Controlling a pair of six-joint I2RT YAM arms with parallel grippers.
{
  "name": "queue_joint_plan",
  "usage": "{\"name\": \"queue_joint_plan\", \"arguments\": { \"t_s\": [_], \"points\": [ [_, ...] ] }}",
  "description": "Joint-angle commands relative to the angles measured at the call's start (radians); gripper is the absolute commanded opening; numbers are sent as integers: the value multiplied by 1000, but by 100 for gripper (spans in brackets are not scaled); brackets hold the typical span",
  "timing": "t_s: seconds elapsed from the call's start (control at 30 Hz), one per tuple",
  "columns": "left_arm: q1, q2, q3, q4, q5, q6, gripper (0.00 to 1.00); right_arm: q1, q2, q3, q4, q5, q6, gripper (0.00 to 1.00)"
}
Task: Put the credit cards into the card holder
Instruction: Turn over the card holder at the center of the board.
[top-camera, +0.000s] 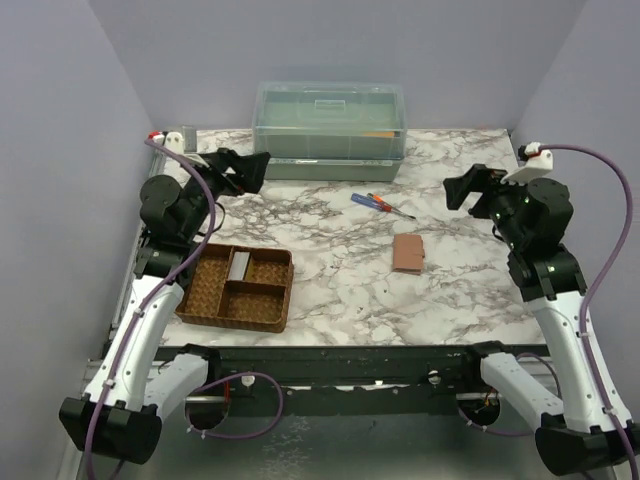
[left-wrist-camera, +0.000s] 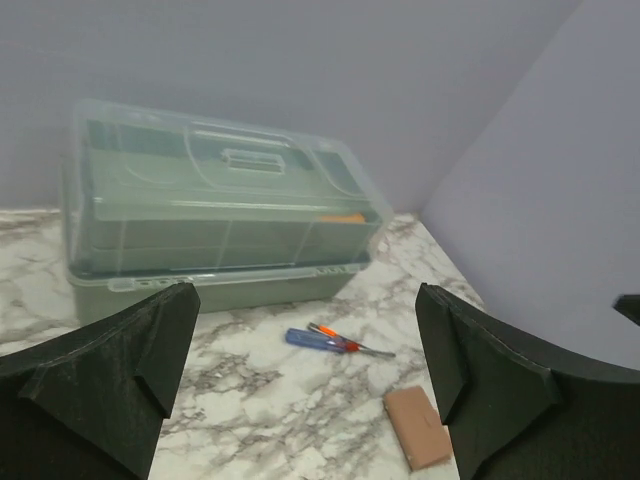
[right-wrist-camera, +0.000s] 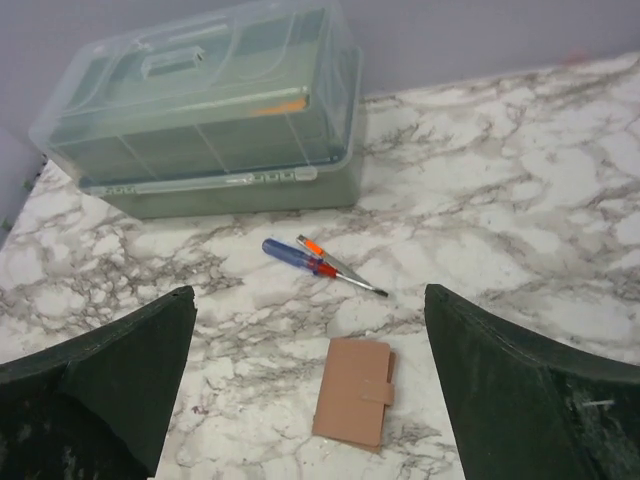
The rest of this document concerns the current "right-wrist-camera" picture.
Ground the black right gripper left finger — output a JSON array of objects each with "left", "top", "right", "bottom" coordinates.
[{"left": 1, "top": 286, "right": 197, "bottom": 479}]

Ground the orange grey small screwdriver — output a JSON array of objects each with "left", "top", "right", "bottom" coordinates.
[{"left": 296, "top": 235, "right": 357, "bottom": 278}]

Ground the clear green plastic storage box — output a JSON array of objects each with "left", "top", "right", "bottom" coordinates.
[{"left": 29, "top": 1, "right": 363, "bottom": 219}]

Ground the tan leather card holder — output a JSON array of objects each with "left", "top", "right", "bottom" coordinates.
[{"left": 312, "top": 338, "right": 396, "bottom": 453}]

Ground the blue red handled screwdriver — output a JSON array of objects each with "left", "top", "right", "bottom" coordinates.
[{"left": 262, "top": 238, "right": 389, "bottom": 298}]

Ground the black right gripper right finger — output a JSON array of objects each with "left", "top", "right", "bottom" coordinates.
[{"left": 424, "top": 284, "right": 639, "bottom": 479}]

